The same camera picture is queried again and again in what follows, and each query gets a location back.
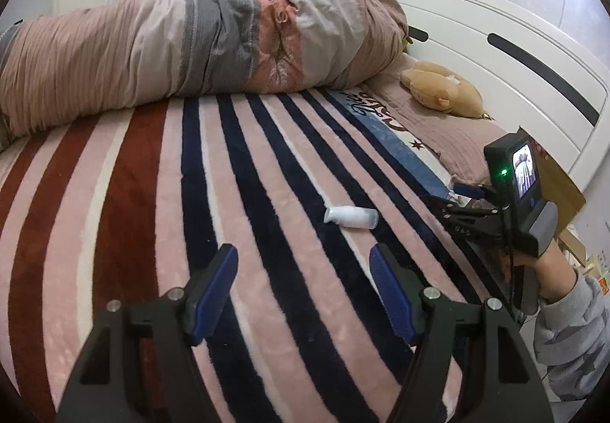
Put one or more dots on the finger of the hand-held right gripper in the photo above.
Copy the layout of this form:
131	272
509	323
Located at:
472	223
469	190

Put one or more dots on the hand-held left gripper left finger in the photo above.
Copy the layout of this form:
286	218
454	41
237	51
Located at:
217	294

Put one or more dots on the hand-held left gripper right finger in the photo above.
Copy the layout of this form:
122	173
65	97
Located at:
393	294

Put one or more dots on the brown cardboard box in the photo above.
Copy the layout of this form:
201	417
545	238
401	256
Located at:
562	194

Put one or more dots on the small white bottle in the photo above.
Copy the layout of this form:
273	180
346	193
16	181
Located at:
352	218

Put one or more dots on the person's right forearm grey sleeve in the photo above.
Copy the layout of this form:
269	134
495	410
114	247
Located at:
576	337

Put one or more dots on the person's right hand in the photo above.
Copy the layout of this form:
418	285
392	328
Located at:
553	268

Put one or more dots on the striped plush blanket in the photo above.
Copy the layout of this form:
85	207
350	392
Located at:
238	194

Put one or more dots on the tan plush toy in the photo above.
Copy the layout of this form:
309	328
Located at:
443	87

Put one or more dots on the green plush toy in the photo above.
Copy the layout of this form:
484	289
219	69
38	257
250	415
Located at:
408	41

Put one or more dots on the white bed headboard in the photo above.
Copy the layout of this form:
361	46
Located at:
500	18

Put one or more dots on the pink grey striped quilt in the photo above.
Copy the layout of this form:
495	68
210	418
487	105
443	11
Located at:
190	37

